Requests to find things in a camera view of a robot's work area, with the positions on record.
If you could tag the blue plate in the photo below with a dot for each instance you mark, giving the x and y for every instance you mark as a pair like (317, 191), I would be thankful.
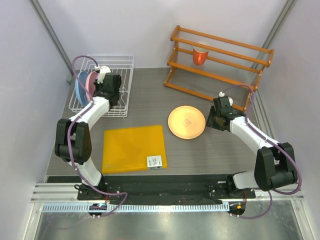
(79, 90)

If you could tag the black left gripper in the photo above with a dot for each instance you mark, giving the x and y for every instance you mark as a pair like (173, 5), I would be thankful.
(98, 86)

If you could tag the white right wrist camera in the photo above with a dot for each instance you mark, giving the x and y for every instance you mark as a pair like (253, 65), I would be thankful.
(224, 99)

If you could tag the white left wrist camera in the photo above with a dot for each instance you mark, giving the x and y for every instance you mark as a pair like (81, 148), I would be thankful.
(101, 71)

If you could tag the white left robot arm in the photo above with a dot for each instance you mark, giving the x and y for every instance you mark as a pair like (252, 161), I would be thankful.
(73, 136)

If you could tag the white slotted cable duct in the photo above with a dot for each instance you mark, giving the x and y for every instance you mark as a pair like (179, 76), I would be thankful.
(88, 207)

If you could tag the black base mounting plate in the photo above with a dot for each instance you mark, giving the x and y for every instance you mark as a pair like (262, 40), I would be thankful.
(161, 190)

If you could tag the pink plate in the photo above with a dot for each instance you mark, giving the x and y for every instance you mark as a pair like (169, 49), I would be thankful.
(90, 82)

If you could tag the yellow cutting board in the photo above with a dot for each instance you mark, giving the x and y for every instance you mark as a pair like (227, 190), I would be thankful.
(133, 149)

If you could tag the orange wooden shelf rack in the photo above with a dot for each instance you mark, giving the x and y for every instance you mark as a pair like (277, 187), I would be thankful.
(229, 63)

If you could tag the orange mug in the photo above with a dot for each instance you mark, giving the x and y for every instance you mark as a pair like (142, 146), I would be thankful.
(199, 55)

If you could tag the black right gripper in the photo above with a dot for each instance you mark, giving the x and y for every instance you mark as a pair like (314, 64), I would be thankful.
(210, 122)

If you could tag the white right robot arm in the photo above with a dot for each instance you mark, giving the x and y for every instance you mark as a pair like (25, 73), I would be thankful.
(275, 166)

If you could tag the orange plate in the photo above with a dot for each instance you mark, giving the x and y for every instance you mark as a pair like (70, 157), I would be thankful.
(186, 122)

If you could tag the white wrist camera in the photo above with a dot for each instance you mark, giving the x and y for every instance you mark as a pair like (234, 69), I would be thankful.
(101, 71)
(224, 99)

